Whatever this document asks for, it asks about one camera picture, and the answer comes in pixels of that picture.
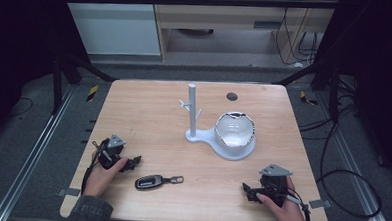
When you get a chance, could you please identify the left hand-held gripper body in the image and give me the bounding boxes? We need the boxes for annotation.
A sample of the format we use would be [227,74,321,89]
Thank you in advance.
[95,132,128,171]

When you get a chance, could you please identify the grey table bracket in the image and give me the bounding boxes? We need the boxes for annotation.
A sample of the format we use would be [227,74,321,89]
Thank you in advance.
[308,198,333,211]
[56,187,82,199]

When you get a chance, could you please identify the black car key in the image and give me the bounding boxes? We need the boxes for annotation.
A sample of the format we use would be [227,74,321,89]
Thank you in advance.
[133,173,185,193]

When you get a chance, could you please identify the left hand-held gripper cable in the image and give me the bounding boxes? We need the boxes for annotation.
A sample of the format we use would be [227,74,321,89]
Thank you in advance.
[80,139,110,197]

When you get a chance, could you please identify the white cabinet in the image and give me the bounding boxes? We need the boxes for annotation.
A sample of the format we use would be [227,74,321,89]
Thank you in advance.
[56,0,165,59]

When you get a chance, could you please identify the yellow black striped tape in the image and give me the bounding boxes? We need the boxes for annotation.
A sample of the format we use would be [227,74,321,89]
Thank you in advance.
[298,90,320,107]
[85,84,100,103]

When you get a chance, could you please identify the wooden desk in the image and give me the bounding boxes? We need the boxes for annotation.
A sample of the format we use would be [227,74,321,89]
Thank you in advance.
[147,0,341,70]

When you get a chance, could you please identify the black metal stand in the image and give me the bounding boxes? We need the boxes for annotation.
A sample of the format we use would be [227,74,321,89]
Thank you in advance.
[279,55,343,125]
[49,48,119,119]

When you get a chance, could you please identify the black horizontal frame bar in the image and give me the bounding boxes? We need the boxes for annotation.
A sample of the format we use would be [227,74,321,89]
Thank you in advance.
[59,0,341,16]

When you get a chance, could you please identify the hand-held gripper cable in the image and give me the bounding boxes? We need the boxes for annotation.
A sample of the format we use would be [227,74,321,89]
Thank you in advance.
[284,189,314,221]
[80,139,110,197]

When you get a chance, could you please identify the person's right hand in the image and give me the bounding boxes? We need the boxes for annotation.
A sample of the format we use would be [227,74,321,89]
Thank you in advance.
[254,174,314,221]

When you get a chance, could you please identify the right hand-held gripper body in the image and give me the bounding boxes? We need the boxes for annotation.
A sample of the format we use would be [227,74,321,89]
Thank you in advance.
[257,162,295,209]

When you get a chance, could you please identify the metal floor rail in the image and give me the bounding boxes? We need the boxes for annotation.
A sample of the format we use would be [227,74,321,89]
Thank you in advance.
[310,90,392,221]
[0,81,77,221]

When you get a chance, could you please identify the black curtain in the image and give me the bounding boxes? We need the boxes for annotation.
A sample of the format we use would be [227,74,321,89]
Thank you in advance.
[0,0,93,147]
[309,0,392,187]

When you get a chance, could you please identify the black floor cable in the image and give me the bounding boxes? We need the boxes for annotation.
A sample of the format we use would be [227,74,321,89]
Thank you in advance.
[293,74,389,221]

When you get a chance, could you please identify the white key rack stand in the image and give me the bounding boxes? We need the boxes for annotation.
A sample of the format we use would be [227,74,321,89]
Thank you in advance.
[176,82,260,163]

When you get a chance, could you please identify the black hanging cables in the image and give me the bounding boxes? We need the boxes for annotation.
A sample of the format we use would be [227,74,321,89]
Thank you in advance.
[273,6,322,68]

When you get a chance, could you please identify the right hand-held gripper cable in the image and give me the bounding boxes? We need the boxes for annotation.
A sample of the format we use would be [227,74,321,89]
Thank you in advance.
[284,189,314,221]

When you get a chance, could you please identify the person's left hand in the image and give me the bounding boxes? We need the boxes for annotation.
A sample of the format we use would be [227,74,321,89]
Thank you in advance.
[82,155,130,200]

